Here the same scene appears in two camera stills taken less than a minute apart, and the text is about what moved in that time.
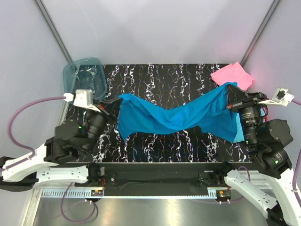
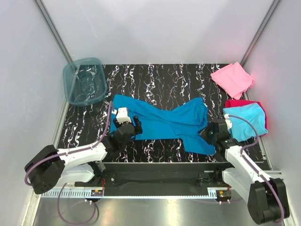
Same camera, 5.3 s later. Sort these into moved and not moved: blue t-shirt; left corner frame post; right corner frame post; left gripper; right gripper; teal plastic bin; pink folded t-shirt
Moved: blue t-shirt; right gripper; left gripper
Not moved: pink folded t-shirt; teal plastic bin; right corner frame post; left corner frame post
